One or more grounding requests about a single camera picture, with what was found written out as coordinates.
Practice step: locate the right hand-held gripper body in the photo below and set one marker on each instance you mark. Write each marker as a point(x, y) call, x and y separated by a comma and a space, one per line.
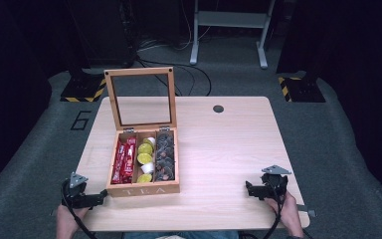
point(275, 182)

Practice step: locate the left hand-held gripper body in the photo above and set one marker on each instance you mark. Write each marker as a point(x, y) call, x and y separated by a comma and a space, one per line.
point(75, 192)

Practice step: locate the person's left hand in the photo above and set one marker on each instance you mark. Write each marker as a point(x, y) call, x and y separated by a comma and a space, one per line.
point(67, 221)

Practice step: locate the person's right hand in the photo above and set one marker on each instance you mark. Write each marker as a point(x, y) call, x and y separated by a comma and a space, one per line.
point(288, 214)

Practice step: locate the red stick packet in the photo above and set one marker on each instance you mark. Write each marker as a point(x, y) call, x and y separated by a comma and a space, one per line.
point(118, 166)
point(130, 159)

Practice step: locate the wooden tea box with lid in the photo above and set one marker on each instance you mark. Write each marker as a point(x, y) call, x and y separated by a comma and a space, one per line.
point(142, 190)

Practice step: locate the lime-lid coffee capsule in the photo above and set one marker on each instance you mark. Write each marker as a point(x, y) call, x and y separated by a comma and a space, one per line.
point(145, 149)
point(144, 178)
point(144, 158)

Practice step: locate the white coffee capsule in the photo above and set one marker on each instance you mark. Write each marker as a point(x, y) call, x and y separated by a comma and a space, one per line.
point(148, 168)
point(151, 141)

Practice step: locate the dark tea packets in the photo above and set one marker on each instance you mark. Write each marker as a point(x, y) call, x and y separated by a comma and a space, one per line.
point(164, 156)

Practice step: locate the black stand base striped edge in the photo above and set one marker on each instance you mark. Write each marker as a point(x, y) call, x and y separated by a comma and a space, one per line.
point(302, 89)
point(83, 89)

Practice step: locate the black curtain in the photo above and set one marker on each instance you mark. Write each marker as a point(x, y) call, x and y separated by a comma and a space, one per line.
point(10, 83)
point(361, 83)

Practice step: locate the black cabinet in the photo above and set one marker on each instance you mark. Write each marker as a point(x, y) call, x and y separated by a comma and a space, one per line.
point(102, 33)

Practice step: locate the white metal stand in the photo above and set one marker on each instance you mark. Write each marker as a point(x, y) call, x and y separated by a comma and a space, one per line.
point(229, 19)

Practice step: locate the grey table edge bracket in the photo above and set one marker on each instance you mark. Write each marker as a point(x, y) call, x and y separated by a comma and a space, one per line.
point(306, 210)

